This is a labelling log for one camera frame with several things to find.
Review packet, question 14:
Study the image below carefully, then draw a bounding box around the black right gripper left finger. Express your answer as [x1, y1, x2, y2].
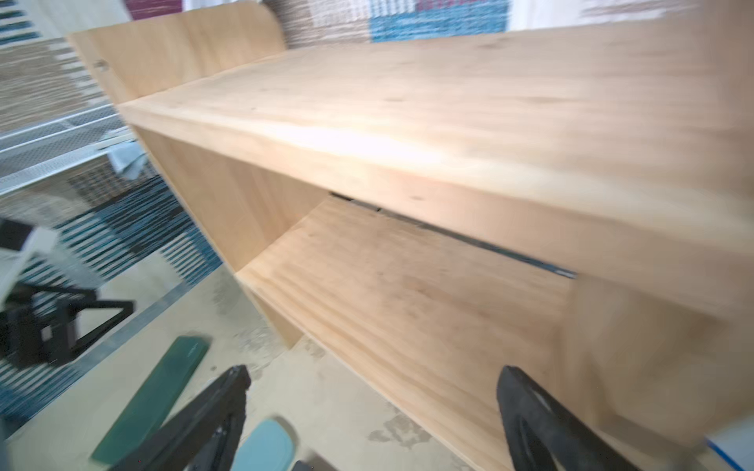
[112, 365, 251, 470]

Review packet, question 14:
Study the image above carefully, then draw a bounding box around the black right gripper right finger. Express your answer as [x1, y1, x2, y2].
[497, 365, 636, 470]

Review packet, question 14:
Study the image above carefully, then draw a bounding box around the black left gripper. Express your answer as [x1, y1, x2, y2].
[1, 285, 135, 368]

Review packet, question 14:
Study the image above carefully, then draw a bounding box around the light teal pencil case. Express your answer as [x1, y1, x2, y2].
[231, 419, 295, 471]

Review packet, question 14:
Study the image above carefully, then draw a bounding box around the dark green pencil case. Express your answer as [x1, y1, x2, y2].
[92, 336, 211, 466]

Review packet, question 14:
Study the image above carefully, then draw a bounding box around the black pencil case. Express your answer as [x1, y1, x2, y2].
[292, 460, 314, 471]

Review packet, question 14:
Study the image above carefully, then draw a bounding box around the wooden two-tier shelf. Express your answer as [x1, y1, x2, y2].
[70, 1, 753, 470]

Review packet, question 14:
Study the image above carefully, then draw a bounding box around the small whiteboard on easel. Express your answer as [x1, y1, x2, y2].
[706, 433, 753, 471]

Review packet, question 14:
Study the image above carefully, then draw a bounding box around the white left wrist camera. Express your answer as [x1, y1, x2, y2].
[1, 218, 59, 305]

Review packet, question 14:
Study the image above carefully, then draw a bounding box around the white wire basket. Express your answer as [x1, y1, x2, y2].
[1, 105, 135, 195]

